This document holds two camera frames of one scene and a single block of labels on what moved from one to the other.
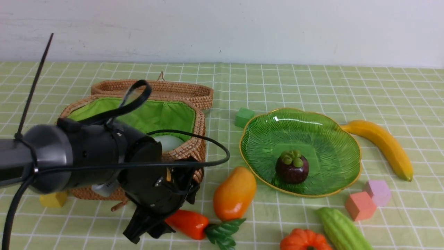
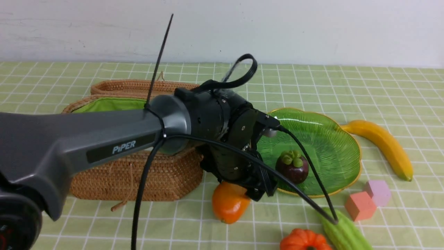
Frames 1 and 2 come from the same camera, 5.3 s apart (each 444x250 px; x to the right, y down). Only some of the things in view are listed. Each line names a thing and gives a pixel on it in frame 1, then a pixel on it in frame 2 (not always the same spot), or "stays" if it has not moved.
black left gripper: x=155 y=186 → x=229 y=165
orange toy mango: x=233 y=193 stays
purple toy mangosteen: x=291 y=167 stays
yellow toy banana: x=381 y=136 stays
